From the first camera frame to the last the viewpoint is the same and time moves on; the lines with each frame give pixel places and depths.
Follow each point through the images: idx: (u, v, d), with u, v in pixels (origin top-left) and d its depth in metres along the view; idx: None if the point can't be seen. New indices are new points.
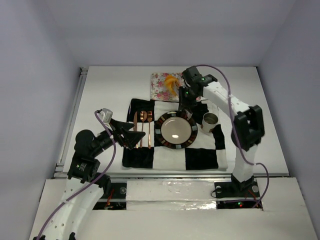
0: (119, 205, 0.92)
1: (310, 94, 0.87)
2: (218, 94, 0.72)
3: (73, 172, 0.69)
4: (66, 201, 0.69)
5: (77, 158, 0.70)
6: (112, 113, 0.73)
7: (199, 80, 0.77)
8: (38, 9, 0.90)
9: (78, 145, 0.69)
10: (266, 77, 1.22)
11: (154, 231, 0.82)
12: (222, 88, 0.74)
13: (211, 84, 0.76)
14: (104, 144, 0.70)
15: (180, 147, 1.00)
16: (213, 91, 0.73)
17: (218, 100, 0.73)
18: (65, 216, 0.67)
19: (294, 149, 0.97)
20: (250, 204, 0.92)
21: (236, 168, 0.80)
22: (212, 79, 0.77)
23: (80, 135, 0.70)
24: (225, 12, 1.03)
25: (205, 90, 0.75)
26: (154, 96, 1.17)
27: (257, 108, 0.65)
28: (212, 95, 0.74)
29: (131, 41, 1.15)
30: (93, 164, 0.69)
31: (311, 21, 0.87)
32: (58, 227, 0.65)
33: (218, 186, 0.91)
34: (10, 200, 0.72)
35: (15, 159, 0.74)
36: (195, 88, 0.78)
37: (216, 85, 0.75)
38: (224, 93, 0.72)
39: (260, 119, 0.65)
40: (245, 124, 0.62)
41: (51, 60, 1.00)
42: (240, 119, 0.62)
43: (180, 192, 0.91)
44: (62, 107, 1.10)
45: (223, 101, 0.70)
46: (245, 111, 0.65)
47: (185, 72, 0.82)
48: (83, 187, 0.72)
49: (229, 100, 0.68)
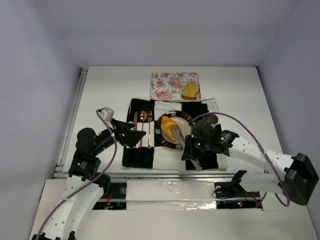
0: (119, 205, 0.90)
1: (310, 94, 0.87)
2: (250, 152, 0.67)
3: (73, 170, 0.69)
4: (67, 198, 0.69)
5: (77, 156, 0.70)
6: (113, 112, 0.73)
7: (219, 141, 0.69)
8: (38, 9, 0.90)
9: (79, 143, 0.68)
10: (266, 77, 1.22)
11: (154, 231, 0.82)
12: (249, 143, 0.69)
13: (235, 141, 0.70)
14: (105, 143, 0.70)
15: (180, 147, 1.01)
16: (243, 150, 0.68)
17: (251, 159, 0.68)
18: (65, 214, 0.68)
19: (294, 149, 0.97)
20: (251, 204, 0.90)
21: (250, 181, 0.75)
22: (231, 135, 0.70)
23: (81, 133, 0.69)
24: (225, 11, 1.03)
25: (232, 151, 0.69)
26: (154, 96, 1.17)
27: (301, 157, 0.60)
28: (241, 155, 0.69)
29: (131, 40, 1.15)
30: (94, 162, 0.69)
31: (311, 22, 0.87)
32: (59, 225, 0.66)
33: (218, 186, 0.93)
34: (10, 200, 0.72)
35: (15, 159, 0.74)
36: (218, 149, 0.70)
37: (241, 140, 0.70)
38: (254, 149, 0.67)
39: (310, 166, 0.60)
40: (299, 179, 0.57)
41: (51, 60, 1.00)
42: (293, 178, 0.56)
43: (180, 192, 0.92)
44: (62, 107, 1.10)
45: (260, 159, 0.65)
46: (289, 164, 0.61)
47: (197, 128, 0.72)
48: (83, 185, 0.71)
49: (266, 156, 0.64)
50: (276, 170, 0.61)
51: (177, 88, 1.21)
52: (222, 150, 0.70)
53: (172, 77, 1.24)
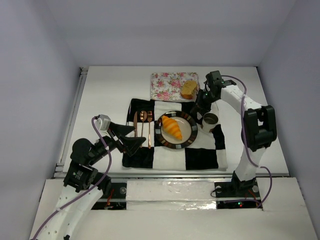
0: (119, 205, 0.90)
1: (311, 94, 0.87)
2: (234, 94, 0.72)
3: (69, 179, 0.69)
4: (60, 209, 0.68)
5: (73, 165, 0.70)
6: (109, 121, 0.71)
7: (219, 84, 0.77)
8: (38, 9, 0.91)
9: (74, 154, 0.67)
10: (266, 77, 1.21)
11: (154, 230, 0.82)
12: (238, 90, 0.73)
13: (229, 86, 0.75)
14: (101, 152, 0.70)
15: (180, 147, 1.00)
16: (230, 92, 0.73)
17: (232, 100, 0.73)
18: (58, 224, 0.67)
19: (294, 148, 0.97)
20: (251, 204, 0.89)
21: (238, 168, 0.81)
22: (231, 83, 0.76)
23: (77, 144, 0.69)
24: (225, 11, 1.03)
25: (222, 91, 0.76)
26: (154, 96, 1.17)
27: (269, 108, 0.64)
28: (227, 95, 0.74)
29: (131, 41, 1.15)
30: (90, 172, 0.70)
31: (311, 21, 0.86)
32: (51, 234, 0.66)
33: (218, 186, 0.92)
34: (10, 200, 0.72)
35: (15, 159, 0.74)
36: (214, 90, 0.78)
37: (233, 86, 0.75)
38: (239, 93, 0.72)
39: (272, 119, 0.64)
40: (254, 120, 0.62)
41: (52, 61, 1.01)
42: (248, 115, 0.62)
43: (180, 192, 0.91)
44: (62, 106, 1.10)
45: (236, 100, 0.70)
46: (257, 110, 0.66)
47: (208, 75, 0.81)
48: (78, 195, 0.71)
49: (242, 99, 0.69)
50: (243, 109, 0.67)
51: (177, 87, 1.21)
52: (218, 91, 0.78)
53: (172, 76, 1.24)
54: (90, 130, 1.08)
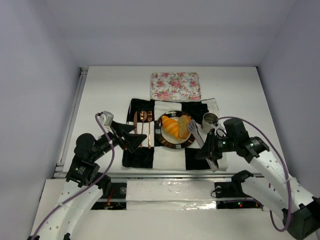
0: (119, 205, 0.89)
1: (310, 94, 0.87)
2: (272, 171, 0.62)
3: (71, 175, 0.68)
4: (63, 204, 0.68)
5: (76, 161, 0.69)
6: (112, 117, 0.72)
7: (246, 144, 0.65)
8: (38, 9, 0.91)
9: (78, 148, 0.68)
10: (266, 77, 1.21)
11: (154, 231, 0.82)
12: (276, 162, 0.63)
13: (262, 154, 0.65)
14: (104, 148, 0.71)
15: (180, 147, 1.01)
16: (266, 166, 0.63)
17: (270, 177, 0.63)
18: (60, 219, 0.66)
19: (294, 149, 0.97)
20: (251, 204, 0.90)
21: (247, 183, 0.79)
22: (261, 144, 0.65)
23: (81, 139, 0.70)
24: (224, 11, 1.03)
25: (255, 161, 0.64)
26: (154, 96, 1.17)
27: None
28: (263, 169, 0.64)
29: (131, 41, 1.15)
30: (92, 168, 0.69)
31: (311, 21, 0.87)
32: (53, 229, 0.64)
33: (218, 186, 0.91)
34: (10, 199, 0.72)
35: (15, 159, 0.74)
36: (241, 152, 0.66)
37: (268, 155, 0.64)
38: (279, 171, 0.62)
39: None
40: (308, 222, 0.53)
41: (52, 61, 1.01)
42: (302, 216, 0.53)
43: (180, 192, 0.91)
44: (62, 106, 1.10)
45: (280, 183, 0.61)
46: (307, 202, 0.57)
47: (229, 125, 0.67)
48: (79, 190, 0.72)
49: (288, 184, 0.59)
50: (291, 201, 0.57)
51: (177, 87, 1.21)
52: (245, 155, 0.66)
53: (172, 76, 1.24)
54: (90, 130, 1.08)
